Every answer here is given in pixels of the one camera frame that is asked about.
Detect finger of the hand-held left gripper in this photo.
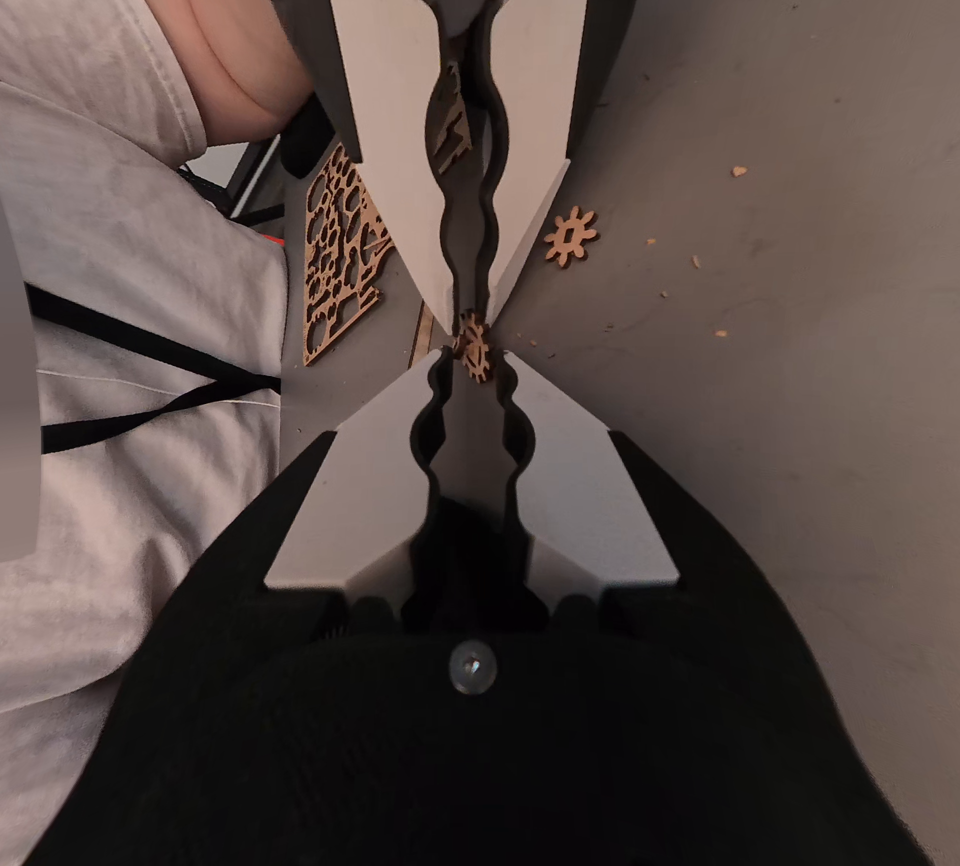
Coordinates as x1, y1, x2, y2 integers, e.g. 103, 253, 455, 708
472, 0, 592, 327
322, 0, 483, 340

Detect laser-cut wooden parts sheet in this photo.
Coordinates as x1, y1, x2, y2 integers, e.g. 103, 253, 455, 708
302, 59, 475, 366

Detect small wooden gear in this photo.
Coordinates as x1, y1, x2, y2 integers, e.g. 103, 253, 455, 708
543, 205, 600, 269

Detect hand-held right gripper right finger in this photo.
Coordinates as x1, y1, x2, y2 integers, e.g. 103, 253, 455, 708
495, 350, 682, 616

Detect medium wooden gear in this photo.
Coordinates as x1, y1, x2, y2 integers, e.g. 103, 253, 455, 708
453, 309, 498, 381

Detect black harness strap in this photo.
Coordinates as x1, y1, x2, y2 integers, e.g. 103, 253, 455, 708
24, 283, 285, 456

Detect thin wooden stick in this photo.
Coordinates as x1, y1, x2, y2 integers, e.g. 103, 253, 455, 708
408, 299, 436, 368

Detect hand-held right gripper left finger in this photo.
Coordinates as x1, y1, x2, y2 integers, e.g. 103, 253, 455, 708
264, 347, 457, 616

